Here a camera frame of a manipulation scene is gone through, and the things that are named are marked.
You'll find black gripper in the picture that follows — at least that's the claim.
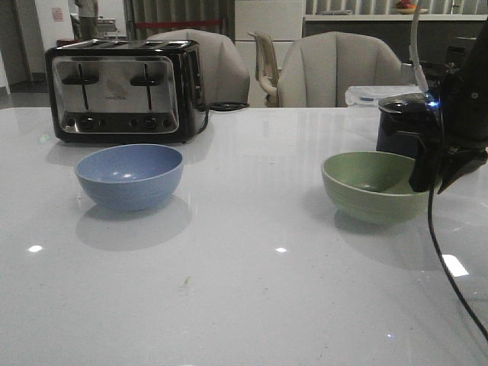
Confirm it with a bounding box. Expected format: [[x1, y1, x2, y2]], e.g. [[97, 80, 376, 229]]
[[409, 34, 487, 194]]

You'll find green bowl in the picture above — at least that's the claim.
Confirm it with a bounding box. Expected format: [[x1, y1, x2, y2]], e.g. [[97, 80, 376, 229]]
[[321, 151, 429, 225]]

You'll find blue bowl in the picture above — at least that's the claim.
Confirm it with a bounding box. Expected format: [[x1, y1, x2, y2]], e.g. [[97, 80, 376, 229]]
[[75, 143, 184, 211]]

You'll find dark blue cooking pot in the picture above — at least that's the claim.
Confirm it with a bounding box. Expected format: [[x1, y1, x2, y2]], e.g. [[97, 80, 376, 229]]
[[376, 92, 427, 159]]

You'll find clear plastic container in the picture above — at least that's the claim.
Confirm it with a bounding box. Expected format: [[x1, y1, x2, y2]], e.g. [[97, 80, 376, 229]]
[[345, 85, 422, 108]]

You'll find right beige upholstered chair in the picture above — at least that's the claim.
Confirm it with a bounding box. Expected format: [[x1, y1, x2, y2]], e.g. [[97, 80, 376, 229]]
[[277, 31, 415, 108]]

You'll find beige upholstered chair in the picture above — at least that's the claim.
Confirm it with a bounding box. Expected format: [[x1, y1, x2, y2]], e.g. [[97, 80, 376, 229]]
[[149, 29, 250, 104], [277, 31, 415, 108]]

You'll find fruit bowl on counter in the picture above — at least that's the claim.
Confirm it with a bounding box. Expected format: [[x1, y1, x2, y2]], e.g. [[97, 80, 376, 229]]
[[393, 0, 429, 15]]

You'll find cream plastic chair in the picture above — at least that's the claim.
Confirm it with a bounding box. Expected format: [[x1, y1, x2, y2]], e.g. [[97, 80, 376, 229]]
[[248, 31, 280, 108]]

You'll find white cabinet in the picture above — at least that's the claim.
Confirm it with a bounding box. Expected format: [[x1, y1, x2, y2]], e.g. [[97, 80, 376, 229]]
[[235, 1, 305, 108]]

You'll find left beige upholstered chair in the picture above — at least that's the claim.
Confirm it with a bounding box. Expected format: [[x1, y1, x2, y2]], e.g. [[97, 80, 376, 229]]
[[149, 29, 250, 104]]

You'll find black and chrome toaster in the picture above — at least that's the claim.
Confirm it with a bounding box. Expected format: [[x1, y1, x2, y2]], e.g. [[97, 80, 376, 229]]
[[45, 39, 207, 143]]

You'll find person in background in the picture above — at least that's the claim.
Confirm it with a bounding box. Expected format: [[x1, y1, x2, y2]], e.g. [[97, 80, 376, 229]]
[[73, 0, 99, 40]]

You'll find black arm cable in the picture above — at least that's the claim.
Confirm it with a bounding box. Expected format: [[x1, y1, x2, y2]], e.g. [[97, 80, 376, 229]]
[[426, 106, 488, 344]]

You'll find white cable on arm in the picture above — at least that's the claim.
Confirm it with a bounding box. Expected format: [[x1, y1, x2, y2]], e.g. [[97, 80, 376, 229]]
[[408, 0, 432, 101]]

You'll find black toaster power cord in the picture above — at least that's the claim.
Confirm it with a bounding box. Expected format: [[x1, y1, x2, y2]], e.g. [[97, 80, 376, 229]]
[[197, 101, 250, 135]]

